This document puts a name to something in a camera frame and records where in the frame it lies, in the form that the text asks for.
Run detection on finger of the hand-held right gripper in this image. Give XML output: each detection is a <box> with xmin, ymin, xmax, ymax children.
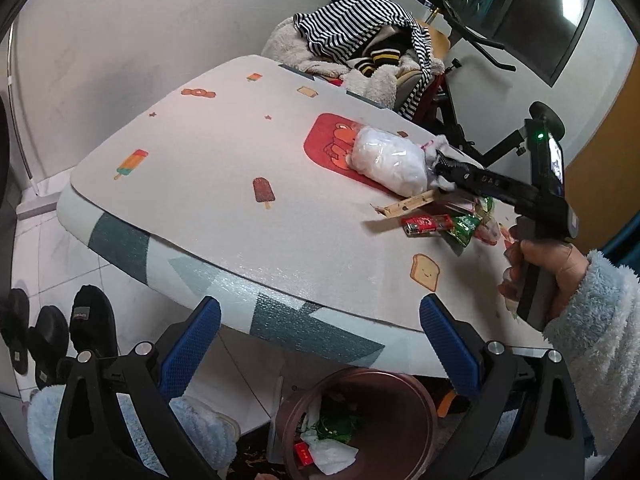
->
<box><xmin>436</xmin><ymin>170</ymin><xmax>476</xmax><ymax>193</ymax></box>
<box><xmin>431</xmin><ymin>150</ymin><xmax>468</xmax><ymax>173</ymax></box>

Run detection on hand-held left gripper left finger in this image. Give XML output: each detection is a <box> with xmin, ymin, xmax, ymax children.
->
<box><xmin>54</xmin><ymin>296</ymin><xmax>222</xmax><ymax>480</ymax></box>

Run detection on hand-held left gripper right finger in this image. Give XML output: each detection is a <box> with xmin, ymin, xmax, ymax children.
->
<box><xmin>419</xmin><ymin>294</ymin><xmax>586</xmax><ymax>480</ymax></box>

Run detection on pink wrapper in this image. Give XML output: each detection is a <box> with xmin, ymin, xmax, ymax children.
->
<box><xmin>475</xmin><ymin>215</ymin><xmax>516</xmax><ymax>248</ymax></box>

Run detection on green printed snack wrapper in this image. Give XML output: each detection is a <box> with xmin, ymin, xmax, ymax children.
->
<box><xmin>442</xmin><ymin>197</ymin><xmax>496</xmax><ymax>261</ymax></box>

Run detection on white plastic bag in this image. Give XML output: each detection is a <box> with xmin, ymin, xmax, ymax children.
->
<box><xmin>351</xmin><ymin>126</ymin><xmax>441</xmax><ymax>196</ymax></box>

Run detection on red lighter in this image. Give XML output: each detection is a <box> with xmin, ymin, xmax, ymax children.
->
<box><xmin>401</xmin><ymin>213</ymin><xmax>453</xmax><ymax>237</ymax></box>

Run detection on brown round trash bin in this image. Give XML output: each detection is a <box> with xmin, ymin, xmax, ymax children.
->
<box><xmin>274</xmin><ymin>367</ymin><xmax>440</xmax><ymax>480</ymax></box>

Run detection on person's right forearm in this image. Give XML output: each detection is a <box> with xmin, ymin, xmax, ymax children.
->
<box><xmin>542</xmin><ymin>250</ymin><xmax>640</xmax><ymax>458</ymax></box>

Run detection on person's right hand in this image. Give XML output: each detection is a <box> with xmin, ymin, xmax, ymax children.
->
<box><xmin>498</xmin><ymin>237</ymin><xmax>591</xmax><ymax>321</ymax></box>

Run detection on black exercise bike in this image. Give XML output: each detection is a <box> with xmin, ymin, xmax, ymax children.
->
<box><xmin>420</xmin><ymin>0</ymin><xmax>565</xmax><ymax>171</ymax></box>

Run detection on red garment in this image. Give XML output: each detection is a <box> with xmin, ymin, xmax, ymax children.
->
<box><xmin>412</xmin><ymin>72</ymin><xmax>446</xmax><ymax>121</ymax></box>

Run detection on black slipper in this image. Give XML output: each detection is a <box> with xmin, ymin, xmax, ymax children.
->
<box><xmin>0</xmin><ymin>287</ymin><xmax>31</xmax><ymax>376</ymax></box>
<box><xmin>69</xmin><ymin>284</ymin><xmax>120</xmax><ymax>361</ymax></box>
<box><xmin>27</xmin><ymin>305</ymin><xmax>70</xmax><ymax>391</ymax></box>

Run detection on orange wooden panel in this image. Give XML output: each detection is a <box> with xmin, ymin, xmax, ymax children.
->
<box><xmin>562</xmin><ymin>50</ymin><xmax>640</xmax><ymax>261</ymax></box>

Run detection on black yellow striped garment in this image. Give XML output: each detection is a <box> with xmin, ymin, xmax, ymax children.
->
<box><xmin>350</xmin><ymin>27</ymin><xmax>406</xmax><ymax>76</ymax></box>

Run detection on blue curtain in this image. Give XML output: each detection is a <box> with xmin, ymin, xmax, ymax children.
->
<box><xmin>602</xmin><ymin>210</ymin><xmax>640</xmax><ymax>268</ymax></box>

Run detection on black white striped shirt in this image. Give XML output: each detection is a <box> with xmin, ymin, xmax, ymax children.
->
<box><xmin>292</xmin><ymin>0</ymin><xmax>433</xmax><ymax>121</ymax></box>

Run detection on person's left leg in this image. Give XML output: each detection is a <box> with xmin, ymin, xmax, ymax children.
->
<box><xmin>26</xmin><ymin>385</ymin><xmax>242</xmax><ymax>480</ymax></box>

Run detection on dark glass window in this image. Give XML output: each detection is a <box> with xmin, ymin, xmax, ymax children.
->
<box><xmin>350</xmin><ymin>0</ymin><xmax>601</xmax><ymax>86</ymax></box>

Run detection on white fleece garment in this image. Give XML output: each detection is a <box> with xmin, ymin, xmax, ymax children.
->
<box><xmin>262</xmin><ymin>17</ymin><xmax>446</xmax><ymax>111</ymax></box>

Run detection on white cable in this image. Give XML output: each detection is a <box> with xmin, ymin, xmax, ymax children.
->
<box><xmin>7</xmin><ymin>70</ymin><xmax>41</xmax><ymax>196</ymax></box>

